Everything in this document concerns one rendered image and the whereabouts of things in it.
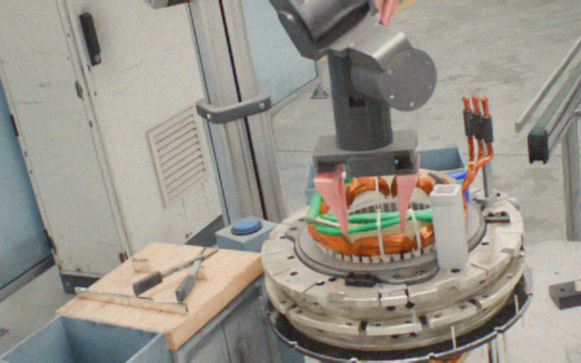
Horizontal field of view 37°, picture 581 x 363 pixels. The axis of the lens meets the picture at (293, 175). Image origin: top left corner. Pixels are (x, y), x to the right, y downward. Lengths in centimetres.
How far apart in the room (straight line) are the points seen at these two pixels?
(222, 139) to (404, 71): 70
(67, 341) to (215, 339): 19
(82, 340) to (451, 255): 47
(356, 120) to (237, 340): 40
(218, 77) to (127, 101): 190
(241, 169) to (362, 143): 62
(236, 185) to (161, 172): 199
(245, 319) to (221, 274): 7
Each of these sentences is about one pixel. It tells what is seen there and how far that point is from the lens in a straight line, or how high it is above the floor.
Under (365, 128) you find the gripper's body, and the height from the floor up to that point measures 129.
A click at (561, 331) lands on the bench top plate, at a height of 78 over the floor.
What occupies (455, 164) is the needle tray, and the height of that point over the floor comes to 103.
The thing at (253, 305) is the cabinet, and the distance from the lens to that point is 115.
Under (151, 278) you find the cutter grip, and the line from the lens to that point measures 108.
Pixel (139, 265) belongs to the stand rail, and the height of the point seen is 108.
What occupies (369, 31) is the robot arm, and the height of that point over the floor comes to 138.
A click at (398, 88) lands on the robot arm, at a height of 134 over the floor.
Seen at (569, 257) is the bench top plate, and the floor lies 78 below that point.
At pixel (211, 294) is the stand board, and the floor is 106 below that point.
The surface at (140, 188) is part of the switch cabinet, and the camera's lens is 337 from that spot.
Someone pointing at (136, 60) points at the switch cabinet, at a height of 91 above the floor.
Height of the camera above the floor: 155
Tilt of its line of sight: 20 degrees down
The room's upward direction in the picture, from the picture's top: 10 degrees counter-clockwise
